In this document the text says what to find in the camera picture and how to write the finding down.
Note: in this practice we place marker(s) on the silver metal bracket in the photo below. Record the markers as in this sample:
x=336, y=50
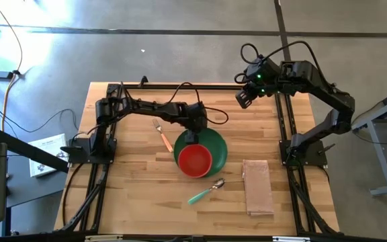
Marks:
x=291, y=239
x=102, y=238

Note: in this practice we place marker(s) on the white printed booklet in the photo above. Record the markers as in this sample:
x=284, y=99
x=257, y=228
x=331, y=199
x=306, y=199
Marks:
x=45, y=151

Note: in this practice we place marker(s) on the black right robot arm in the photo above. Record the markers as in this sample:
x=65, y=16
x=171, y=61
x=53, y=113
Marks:
x=331, y=94

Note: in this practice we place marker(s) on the black side desk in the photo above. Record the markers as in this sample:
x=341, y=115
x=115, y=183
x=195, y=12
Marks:
x=32, y=188

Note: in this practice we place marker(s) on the folded beige napkin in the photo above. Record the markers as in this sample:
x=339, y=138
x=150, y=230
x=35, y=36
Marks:
x=257, y=188

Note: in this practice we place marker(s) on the red bowl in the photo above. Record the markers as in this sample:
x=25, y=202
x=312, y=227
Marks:
x=195, y=161

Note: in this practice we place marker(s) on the black table clamp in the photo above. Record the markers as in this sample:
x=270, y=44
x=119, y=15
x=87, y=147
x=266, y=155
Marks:
x=143, y=80

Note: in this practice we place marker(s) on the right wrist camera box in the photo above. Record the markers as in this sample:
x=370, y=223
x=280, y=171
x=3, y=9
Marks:
x=259, y=65

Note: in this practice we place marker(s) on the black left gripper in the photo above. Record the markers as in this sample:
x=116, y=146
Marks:
x=196, y=117

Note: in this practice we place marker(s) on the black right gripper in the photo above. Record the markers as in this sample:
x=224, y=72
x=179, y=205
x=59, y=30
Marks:
x=264, y=82

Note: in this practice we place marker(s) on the green plate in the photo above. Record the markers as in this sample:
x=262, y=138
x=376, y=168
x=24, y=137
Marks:
x=217, y=144

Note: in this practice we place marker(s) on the grey metal table frame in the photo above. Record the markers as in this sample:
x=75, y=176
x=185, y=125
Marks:
x=380, y=154

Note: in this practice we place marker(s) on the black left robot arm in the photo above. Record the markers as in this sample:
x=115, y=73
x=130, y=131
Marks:
x=146, y=107

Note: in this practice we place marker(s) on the black diagonal beam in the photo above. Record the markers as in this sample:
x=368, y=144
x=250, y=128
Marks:
x=29, y=151

